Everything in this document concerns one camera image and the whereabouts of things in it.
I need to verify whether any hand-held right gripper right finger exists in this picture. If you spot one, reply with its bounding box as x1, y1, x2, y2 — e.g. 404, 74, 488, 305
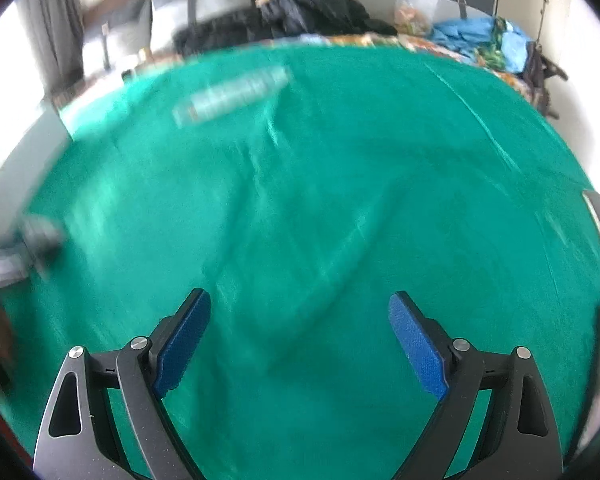
387, 291, 566, 480

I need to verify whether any grey curtain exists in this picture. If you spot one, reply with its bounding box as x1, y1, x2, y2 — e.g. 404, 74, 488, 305
27, 0, 86, 91

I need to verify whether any clear snack bar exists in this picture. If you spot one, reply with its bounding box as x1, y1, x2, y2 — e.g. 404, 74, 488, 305
172, 66, 291, 128

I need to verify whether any green patterned cloth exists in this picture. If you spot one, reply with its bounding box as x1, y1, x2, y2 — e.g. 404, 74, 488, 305
477, 17, 511, 68

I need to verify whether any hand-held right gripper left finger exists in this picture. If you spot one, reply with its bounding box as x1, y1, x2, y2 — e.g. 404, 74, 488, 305
32, 288, 212, 480

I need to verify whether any clear plastic bag of food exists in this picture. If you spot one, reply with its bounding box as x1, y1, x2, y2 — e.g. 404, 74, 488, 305
392, 0, 440, 36

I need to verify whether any blue clothing pile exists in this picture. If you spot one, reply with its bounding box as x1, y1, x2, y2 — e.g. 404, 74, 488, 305
430, 16, 531, 73

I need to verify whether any white door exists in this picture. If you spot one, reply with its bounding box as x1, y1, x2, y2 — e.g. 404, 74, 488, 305
495, 0, 551, 41

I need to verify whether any floral bedsheet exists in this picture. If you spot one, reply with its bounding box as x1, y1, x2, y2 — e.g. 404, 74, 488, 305
120, 32, 536, 106

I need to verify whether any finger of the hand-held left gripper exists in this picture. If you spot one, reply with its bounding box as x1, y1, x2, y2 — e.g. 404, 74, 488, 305
20, 216, 67, 281

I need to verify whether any white cardboard box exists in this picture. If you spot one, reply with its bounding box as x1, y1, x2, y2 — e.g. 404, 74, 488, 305
0, 72, 151, 221

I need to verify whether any black puffer jacket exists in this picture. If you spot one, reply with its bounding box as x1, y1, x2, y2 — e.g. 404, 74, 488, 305
172, 0, 398, 56

